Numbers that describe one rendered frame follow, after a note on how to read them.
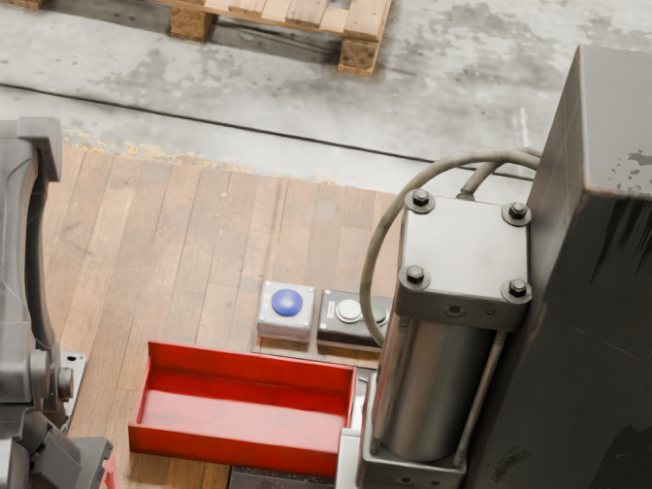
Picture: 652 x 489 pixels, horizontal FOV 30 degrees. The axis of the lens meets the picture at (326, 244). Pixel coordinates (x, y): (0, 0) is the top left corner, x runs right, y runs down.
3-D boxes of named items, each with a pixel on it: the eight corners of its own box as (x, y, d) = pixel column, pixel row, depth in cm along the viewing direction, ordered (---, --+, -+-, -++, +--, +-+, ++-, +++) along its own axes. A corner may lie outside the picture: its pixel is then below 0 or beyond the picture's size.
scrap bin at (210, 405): (148, 366, 148) (147, 338, 144) (352, 394, 149) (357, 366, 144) (129, 452, 141) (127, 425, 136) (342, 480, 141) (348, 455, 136)
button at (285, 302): (272, 294, 155) (273, 285, 153) (304, 299, 155) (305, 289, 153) (268, 319, 152) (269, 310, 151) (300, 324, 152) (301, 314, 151)
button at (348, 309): (338, 307, 154) (339, 297, 153) (360, 309, 154) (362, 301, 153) (336, 325, 153) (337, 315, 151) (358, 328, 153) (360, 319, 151)
